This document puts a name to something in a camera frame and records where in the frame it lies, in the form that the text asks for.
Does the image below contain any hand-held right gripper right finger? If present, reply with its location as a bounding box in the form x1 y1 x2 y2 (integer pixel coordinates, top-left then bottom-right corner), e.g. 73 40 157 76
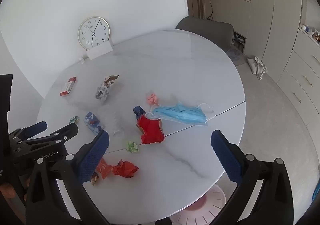
211 129 294 225

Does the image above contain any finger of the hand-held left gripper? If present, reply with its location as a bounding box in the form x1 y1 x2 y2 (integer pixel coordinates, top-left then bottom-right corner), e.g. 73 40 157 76
11 123 79 152
9 121 48 140

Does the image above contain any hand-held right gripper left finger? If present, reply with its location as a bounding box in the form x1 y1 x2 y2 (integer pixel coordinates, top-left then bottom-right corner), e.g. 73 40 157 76
25 130 110 225

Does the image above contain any white and pink bin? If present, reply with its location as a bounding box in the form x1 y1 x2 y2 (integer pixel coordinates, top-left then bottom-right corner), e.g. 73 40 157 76
170 185 227 225

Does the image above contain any torn red cardboard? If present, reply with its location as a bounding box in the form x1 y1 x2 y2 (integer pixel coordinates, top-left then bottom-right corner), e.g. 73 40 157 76
136 114 165 144

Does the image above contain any blue face mask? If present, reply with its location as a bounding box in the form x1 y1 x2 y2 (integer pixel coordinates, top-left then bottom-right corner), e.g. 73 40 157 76
145 101 215 127

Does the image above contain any person's left hand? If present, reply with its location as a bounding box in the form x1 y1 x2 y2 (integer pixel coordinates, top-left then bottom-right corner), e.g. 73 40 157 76
0 175 32 205

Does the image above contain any orange snack wrapper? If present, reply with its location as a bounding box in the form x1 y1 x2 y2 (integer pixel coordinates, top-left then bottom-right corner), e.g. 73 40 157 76
90 157 114 185

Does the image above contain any blue patterned carton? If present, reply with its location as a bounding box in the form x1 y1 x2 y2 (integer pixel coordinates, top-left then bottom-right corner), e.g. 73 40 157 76
84 111 104 135

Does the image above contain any crumpled red paper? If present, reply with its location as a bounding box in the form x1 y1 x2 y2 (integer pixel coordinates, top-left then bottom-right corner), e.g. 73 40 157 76
112 161 139 178

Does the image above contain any clear plastic wrap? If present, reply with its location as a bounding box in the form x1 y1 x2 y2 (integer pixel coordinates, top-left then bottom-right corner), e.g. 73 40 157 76
110 112 125 137

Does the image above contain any crumpled green paper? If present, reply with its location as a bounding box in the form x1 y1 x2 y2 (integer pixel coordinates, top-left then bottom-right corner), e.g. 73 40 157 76
125 141 140 153

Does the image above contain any red and white box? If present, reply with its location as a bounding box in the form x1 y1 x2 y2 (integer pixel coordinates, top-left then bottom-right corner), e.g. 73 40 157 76
60 77 78 97

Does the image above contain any crumpled dark blue dotted wrapper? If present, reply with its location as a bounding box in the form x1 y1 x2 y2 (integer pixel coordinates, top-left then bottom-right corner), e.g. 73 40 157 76
133 106 146 120

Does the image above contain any white folded card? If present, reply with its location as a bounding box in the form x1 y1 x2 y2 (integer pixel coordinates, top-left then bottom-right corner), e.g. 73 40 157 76
86 41 113 60

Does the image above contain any white tote bag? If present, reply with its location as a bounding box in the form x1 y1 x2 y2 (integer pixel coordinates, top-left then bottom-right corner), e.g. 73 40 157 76
247 57 268 80

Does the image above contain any blue object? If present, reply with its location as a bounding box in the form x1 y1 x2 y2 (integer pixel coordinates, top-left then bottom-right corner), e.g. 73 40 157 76
312 182 320 203

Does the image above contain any patterned floor mat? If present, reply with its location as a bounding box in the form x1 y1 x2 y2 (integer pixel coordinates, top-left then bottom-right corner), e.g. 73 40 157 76
226 47 247 66

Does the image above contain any beige drawer cabinet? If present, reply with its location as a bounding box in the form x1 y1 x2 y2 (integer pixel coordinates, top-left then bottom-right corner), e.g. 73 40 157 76
276 27 320 125

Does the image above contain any grey chair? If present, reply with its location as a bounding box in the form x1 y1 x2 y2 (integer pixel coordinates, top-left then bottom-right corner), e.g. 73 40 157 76
176 17 234 53

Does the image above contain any tall beige wardrobe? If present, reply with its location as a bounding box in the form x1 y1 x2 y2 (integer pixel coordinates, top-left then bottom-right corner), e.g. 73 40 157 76
202 0 304 85

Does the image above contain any round white wall clock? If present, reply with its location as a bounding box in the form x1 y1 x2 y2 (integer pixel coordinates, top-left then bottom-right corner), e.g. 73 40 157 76
78 16 110 50

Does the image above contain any black cable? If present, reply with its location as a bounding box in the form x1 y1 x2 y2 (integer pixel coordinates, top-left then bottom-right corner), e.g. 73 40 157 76
206 0 216 20

